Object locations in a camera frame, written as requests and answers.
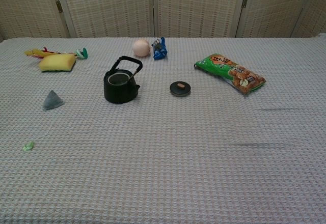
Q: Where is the pyramid tea bag green tag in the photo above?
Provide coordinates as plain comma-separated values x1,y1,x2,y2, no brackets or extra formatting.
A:
22,90,65,151

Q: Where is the black teapot lid brown knob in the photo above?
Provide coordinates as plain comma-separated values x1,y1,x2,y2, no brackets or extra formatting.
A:
169,80,192,97

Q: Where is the green orange snack bag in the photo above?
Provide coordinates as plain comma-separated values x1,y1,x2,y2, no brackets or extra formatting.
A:
193,53,267,96

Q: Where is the grey woven tablecloth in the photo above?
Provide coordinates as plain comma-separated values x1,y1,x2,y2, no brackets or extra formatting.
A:
0,33,326,224

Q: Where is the blue snack packet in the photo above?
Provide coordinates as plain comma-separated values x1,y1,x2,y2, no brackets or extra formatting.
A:
151,37,169,61

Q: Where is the pink peach ball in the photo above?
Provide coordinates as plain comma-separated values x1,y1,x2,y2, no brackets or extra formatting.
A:
132,38,151,58

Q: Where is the green white small tube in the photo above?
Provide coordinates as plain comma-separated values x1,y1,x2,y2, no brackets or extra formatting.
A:
75,47,89,60

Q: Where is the woven folding screen panel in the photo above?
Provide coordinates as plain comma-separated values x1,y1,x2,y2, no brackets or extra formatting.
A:
291,0,326,39
152,0,249,39
52,0,155,39
0,0,70,41
235,0,316,39

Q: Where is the yellow sponge green base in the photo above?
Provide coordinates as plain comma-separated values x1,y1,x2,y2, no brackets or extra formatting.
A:
38,53,77,73

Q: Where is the yellow red toy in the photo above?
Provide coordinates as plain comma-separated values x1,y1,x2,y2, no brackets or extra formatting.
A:
24,47,60,59

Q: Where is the black teapot with handle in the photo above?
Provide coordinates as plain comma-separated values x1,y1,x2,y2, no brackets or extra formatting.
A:
103,55,143,105

